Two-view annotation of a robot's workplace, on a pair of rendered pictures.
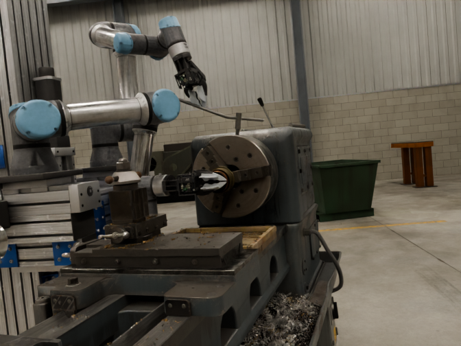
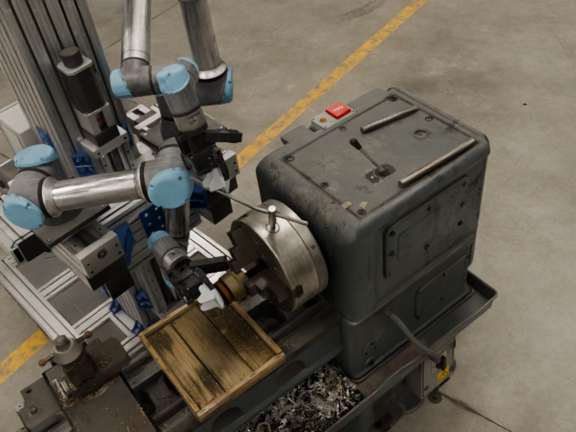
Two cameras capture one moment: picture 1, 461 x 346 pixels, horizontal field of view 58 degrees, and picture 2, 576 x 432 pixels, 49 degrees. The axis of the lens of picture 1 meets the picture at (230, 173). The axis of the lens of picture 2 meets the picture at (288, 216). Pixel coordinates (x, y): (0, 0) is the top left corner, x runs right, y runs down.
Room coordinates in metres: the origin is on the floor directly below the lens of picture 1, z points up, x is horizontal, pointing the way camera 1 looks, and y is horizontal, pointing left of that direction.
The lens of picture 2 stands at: (0.67, -0.85, 2.47)
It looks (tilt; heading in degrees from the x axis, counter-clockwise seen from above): 44 degrees down; 39
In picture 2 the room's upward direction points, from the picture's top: 9 degrees counter-clockwise
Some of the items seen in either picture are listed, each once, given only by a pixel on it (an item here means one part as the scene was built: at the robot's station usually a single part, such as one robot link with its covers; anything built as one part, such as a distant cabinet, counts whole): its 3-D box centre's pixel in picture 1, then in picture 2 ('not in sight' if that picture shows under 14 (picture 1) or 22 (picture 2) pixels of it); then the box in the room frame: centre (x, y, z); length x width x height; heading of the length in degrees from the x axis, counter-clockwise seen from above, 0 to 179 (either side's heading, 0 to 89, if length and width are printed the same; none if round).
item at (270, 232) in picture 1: (213, 241); (210, 347); (1.35, 0.08, 0.89); 0.36 x 0.30 x 0.04; 70
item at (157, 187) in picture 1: (163, 184); (177, 261); (1.46, 0.24, 1.08); 0.08 x 0.05 x 0.08; 160
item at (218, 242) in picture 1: (153, 250); (97, 401); (1.03, 0.21, 0.95); 0.43 x 0.17 x 0.05; 70
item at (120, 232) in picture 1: (136, 229); (92, 371); (1.08, 0.26, 0.99); 0.20 x 0.10 x 0.05; 160
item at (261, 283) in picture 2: (250, 174); (272, 287); (1.51, -0.07, 1.09); 0.12 x 0.11 x 0.05; 70
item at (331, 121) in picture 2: not in sight; (333, 121); (2.09, 0.05, 1.23); 0.13 x 0.08 x 0.05; 160
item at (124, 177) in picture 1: (124, 177); (65, 348); (1.06, 0.27, 1.13); 0.08 x 0.08 x 0.03
